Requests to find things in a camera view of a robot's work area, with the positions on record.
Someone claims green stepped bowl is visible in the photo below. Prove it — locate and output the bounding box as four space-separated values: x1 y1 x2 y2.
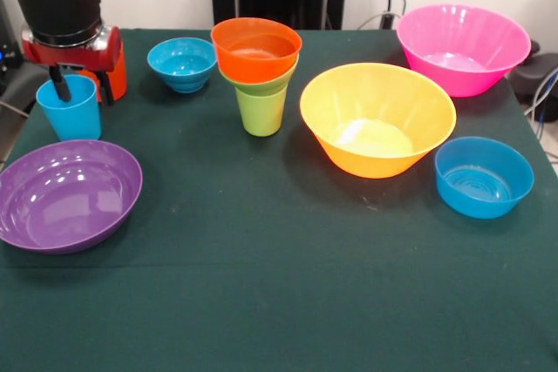
217 56 300 97

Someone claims dark green tablecloth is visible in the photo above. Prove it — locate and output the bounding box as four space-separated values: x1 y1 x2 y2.
0 28 558 372

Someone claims blue round bowl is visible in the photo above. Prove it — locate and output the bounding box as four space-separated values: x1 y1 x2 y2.
434 136 535 220

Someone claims large purple bowl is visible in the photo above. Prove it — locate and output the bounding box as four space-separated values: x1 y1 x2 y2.
0 139 144 255

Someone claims orange round bowl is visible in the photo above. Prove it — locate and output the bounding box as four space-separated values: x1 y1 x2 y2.
210 17 303 85

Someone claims light blue stepped bowl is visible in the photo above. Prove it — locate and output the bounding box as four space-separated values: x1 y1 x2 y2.
146 37 218 94

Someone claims blue plastic cup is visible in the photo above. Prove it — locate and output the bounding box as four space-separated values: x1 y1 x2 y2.
35 74 103 142

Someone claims white cable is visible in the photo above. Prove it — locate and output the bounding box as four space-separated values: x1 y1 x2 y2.
355 11 400 30

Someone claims black computer case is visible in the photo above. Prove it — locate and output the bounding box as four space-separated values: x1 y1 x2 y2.
0 0 25 95

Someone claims large pink bowl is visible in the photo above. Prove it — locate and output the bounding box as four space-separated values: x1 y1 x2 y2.
395 3 533 98

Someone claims orange plastic cup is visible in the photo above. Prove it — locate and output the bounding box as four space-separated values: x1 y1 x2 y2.
80 44 128 105

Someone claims grey cable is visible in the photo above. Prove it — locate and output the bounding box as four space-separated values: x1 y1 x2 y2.
522 64 558 129

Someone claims large yellow-orange bowl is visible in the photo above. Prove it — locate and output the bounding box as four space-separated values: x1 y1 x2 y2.
299 62 458 179

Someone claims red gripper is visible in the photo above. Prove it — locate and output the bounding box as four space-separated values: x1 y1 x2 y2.
20 23 124 107

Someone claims green plastic cup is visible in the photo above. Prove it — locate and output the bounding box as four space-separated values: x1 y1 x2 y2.
234 85 288 137

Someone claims black equipment base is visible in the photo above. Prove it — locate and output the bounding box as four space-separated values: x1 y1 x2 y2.
507 38 558 105

